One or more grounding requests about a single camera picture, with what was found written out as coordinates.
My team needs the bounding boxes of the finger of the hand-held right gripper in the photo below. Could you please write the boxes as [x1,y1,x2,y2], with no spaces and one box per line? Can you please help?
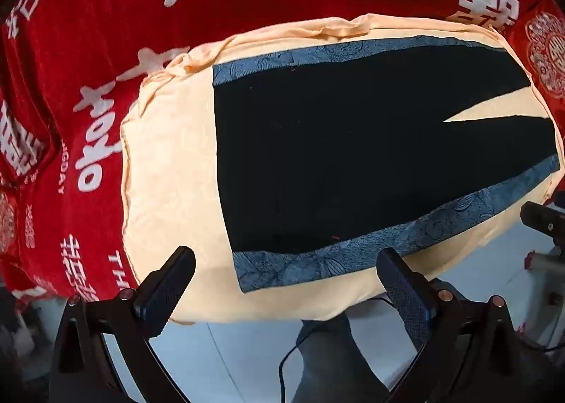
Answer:
[520,202,565,248]

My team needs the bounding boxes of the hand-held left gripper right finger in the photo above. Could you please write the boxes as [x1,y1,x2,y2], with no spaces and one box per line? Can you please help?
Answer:
[376,248,530,403]

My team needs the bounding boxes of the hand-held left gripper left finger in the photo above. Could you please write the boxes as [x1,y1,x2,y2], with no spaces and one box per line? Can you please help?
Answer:
[48,245,197,403]

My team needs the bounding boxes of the black pants with blue stripes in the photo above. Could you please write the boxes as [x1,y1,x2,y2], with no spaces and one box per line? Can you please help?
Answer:
[212,35,561,295]

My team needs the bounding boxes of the red printed blanket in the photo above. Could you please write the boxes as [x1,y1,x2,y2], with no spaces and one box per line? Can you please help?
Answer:
[0,0,565,311]

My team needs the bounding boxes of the black cable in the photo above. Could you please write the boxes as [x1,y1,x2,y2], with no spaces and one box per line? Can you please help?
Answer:
[278,296,389,403]

